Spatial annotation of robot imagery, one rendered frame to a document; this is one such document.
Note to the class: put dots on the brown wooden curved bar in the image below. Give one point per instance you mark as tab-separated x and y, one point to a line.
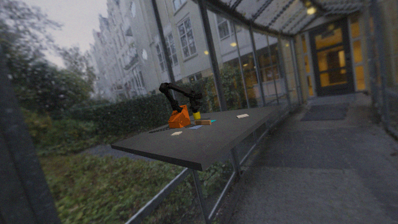
203	122

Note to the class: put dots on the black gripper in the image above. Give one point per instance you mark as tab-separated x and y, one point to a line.
194	107

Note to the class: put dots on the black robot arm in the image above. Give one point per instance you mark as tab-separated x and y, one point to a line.
185	91

